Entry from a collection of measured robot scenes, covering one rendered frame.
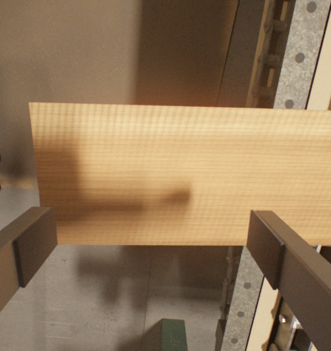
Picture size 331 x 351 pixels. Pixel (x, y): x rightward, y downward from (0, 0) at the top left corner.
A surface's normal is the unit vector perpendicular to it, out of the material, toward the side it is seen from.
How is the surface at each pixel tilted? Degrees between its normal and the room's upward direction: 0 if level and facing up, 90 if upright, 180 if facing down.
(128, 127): 0
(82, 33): 0
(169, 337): 90
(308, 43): 0
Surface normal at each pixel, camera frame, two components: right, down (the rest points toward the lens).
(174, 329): 0.11, -0.96
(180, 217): 0.02, 0.25
